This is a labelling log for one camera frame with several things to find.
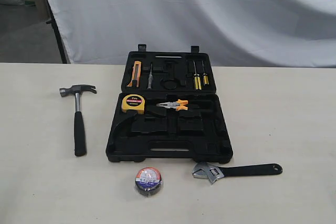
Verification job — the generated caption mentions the black plastic tool case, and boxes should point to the black plastic tool case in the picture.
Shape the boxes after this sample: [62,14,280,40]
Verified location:
[106,44,233,164]

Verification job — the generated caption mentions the black electrical tape roll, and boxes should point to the black electrical tape roll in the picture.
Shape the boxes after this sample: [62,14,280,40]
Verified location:
[134,167,163,197]

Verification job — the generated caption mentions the adjustable wrench black handle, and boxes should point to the adjustable wrench black handle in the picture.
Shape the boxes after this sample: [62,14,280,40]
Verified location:
[192,162,283,184]

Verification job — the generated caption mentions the claw hammer black grip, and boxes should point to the claw hammer black grip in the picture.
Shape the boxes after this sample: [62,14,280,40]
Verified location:
[59,84,97,157]

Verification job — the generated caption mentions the large yellow black screwdriver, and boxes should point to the large yellow black screwdriver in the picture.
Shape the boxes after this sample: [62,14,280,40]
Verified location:
[193,61,202,90]

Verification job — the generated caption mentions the orange utility knife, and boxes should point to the orange utility knife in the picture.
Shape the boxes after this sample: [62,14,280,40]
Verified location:
[127,60,142,88]

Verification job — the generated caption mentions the yellow tape measure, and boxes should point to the yellow tape measure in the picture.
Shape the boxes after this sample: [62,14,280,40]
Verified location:
[121,94,145,114]

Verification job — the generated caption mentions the small yellow black screwdriver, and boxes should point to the small yellow black screwdriver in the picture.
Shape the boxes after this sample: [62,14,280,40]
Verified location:
[202,61,209,86]

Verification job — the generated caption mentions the white backdrop cloth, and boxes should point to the white backdrop cloth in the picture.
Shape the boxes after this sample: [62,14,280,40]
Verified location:
[48,0,335,67]

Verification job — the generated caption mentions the black backdrop stand pole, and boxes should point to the black backdrop stand pole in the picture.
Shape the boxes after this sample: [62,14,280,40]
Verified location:
[46,1,68,64]

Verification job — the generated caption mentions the orange handled pliers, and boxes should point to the orange handled pliers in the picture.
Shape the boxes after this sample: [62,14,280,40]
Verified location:
[156,99,188,111]

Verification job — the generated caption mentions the clear handled test screwdriver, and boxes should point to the clear handled test screwdriver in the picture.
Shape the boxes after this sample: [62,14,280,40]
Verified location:
[147,63,153,90]

